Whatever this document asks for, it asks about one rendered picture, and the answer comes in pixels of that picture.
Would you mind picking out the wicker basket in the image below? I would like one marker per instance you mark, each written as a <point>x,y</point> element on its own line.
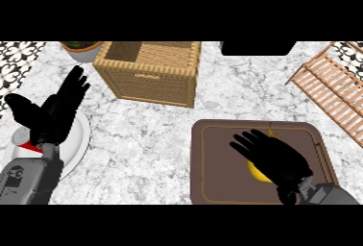
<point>151,72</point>

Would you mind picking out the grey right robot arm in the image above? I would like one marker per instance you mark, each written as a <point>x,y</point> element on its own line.
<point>326,193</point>

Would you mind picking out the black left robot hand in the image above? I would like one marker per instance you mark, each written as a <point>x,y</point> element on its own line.
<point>56,112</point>

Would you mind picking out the white plate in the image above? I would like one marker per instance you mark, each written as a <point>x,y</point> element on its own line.
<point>75,141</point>

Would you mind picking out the wooden tiered shelf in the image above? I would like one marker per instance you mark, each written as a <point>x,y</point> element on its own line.
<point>334,86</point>

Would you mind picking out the potted plant in grey pot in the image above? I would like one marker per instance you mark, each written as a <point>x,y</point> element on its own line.
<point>83,49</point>

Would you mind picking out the red and white cupcake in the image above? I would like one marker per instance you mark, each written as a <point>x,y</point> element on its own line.
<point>24,142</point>

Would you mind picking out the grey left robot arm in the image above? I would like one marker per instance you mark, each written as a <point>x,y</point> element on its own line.
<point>28,179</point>

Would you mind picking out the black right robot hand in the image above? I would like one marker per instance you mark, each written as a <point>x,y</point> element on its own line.
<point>273,153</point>

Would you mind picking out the black appliance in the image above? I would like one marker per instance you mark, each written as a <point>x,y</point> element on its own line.
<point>257,48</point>

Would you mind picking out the yellow lemon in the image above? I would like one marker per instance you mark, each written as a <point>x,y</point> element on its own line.
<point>257,174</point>

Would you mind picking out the brown tray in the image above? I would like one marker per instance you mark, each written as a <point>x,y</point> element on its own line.
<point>222,160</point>

